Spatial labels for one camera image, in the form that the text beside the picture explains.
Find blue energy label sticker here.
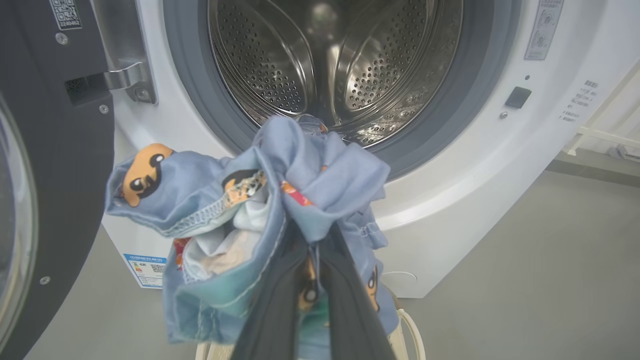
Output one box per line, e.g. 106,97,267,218
123,253,167,289

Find round glass washing machine door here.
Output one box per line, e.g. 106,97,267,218
0,0,117,360

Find grey rubber door gasket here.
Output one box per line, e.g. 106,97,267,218
162,0,523,182

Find metal door hinge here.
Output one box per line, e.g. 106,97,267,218
92,0,158,106

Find blue cartoon print garment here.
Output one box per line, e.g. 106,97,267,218
104,114,401,360

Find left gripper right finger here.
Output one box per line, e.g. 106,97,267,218
317,225,398,360

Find black door latch socket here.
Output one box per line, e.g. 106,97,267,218
504,86,532,110

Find white QR code sticker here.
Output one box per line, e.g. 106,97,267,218
49,0,83,31

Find cream perforated laundry basket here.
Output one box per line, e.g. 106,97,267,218
195,295,427,360

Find white front-load washing machine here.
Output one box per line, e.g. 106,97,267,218
90,0,640,300

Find grey warning sticker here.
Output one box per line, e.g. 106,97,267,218
524,0,565,61

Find round white filter cover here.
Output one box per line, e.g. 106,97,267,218
382,271,417,287

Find stainless steel perforated drum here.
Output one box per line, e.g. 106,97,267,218
207,0,463,148

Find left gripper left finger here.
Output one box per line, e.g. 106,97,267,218
230,227,321,360

